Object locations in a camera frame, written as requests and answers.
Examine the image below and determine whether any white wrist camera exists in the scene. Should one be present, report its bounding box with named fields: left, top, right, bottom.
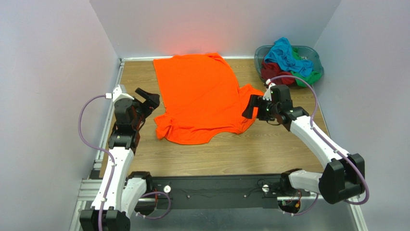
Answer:
left=104, top=84, right=135, bottom=103
left=263, top=79, right=276, bottom=101

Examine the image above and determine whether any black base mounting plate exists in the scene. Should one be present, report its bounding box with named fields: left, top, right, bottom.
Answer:
left=90, top=173, right=321, bottom=210

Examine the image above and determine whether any translucent blue plastic basket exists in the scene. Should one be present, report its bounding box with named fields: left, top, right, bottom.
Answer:
left=254, top=45, right=324, bottom=82

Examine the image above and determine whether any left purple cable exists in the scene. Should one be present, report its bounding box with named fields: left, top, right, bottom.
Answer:
left=78, top=94, right=172, bottom=231

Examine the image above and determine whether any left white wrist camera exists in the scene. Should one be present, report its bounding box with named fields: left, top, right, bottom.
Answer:
left=104, top=84, right=135, bottom=103

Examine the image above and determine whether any dark red t shirt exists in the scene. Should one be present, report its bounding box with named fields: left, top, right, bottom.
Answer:
left=260, top=61, right=296, bottom=86

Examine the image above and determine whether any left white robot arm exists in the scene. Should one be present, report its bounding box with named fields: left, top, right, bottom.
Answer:
left=79, top=85, right=160, bottom=231

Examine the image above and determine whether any blue t shirt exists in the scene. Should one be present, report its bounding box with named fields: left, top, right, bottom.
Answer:
left=264, top=37, right=313, bottom=77

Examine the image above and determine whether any orange t shirt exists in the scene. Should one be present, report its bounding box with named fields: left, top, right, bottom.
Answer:
left=153, top=53, right=262, bottom=145

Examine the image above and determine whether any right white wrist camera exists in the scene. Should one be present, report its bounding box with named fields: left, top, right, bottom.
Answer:
left=263, top=79, right=276, bottom=101

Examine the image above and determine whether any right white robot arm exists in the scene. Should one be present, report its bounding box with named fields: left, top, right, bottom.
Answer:
left=242, top=84, right=369, bottom=204

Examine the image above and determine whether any green t shirt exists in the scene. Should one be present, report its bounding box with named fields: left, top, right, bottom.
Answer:
left=290, top=48, right=322, bottom=85

